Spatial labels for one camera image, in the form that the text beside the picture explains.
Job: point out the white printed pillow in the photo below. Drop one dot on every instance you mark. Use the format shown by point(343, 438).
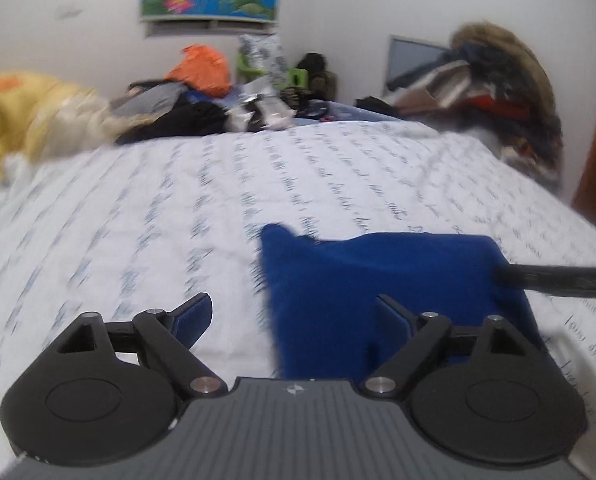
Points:
point(265, 57)

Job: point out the grey flat board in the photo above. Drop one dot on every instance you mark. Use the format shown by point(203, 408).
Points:
point(410, 60)

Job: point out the orange plastic bag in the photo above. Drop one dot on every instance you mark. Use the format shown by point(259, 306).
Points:
point(200, 70)

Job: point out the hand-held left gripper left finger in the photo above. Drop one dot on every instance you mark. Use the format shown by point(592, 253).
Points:
point(196, 316)

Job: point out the dark plush toy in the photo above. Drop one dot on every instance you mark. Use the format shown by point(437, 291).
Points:
point(318, 72)

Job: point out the white wall vent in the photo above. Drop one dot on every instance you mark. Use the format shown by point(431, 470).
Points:
point(207, 26)

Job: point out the crumpled white plastic bags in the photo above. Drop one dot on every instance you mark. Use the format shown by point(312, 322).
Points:
point(263, 107)

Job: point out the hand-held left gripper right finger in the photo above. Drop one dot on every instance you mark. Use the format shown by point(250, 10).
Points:
point(394, 321)

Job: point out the blue small garment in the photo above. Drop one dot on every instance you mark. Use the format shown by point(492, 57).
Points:
point(358, 280)

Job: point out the pile of dark clothes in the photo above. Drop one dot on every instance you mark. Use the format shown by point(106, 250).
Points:
point(177, 120)

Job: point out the green plastic chair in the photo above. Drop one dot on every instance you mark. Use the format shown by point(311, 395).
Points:
point(298, 77)

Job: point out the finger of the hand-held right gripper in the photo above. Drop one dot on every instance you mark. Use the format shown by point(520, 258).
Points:
point(558, 276)

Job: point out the heap of coats and clothes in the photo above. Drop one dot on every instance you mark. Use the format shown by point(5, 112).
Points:
point(498, 95)

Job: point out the white printed bedsheet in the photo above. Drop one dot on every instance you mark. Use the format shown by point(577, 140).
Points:
point(127, 220)

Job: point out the yellow quilted blanket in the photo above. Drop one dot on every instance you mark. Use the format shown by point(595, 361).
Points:
point(32, 115)

